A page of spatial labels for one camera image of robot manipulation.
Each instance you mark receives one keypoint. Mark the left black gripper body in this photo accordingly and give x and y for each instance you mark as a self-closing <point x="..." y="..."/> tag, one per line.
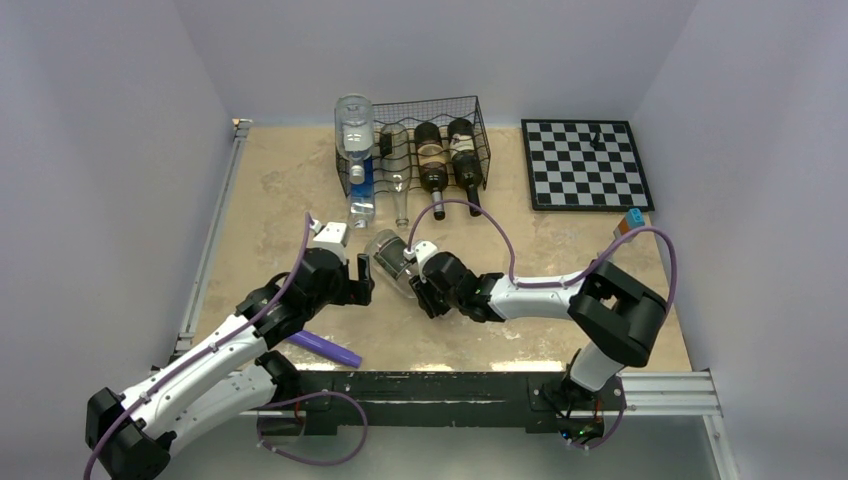
<point x="342" y="289"/>

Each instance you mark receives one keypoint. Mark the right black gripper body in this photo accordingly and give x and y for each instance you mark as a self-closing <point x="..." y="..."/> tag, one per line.
<point x="436" y="301"/>

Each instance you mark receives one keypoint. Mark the clear bottle white cap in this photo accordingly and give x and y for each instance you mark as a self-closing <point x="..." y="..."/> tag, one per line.
<point x="354" y="127"/>
<point x="387" y="251"/>

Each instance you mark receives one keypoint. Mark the blue square glass bottle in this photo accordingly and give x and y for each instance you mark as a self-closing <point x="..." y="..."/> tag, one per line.
<point x="362" y="205"/>

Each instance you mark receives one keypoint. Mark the dark green wine bottle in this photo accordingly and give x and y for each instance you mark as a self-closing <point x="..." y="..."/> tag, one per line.
<point x="465" y="161"/>

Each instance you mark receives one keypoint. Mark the olive green wine bottle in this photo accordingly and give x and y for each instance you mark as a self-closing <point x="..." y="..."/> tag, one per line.
<point x="432" y="160"/>

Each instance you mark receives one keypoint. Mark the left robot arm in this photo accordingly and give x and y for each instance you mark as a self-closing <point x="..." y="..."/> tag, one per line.
<point x="134" y="434"/>

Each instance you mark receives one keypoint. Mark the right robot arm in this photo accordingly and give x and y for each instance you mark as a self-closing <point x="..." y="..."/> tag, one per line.
<point x="620" y="315"/>

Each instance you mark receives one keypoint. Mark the purple flashlight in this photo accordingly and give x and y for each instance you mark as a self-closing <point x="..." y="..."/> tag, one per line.
<point x="326" y="349"/>

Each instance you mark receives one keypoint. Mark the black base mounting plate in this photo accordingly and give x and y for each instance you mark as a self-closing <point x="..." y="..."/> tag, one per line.
<point x="536" y="402"/>

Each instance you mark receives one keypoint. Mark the black white chessboard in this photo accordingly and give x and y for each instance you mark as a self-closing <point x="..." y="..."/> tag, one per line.
<point x="566" y="174"/>

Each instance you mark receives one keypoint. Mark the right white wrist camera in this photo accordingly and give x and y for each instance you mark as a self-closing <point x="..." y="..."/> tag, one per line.
<point x="420" y="253"/>

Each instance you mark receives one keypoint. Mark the black wire wine rack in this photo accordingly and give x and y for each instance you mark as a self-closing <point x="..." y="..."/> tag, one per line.
<point x="410" y="114"/>

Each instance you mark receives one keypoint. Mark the aluminium frame rail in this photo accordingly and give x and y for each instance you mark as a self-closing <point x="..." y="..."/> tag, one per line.
<point x="650" y="394"/>

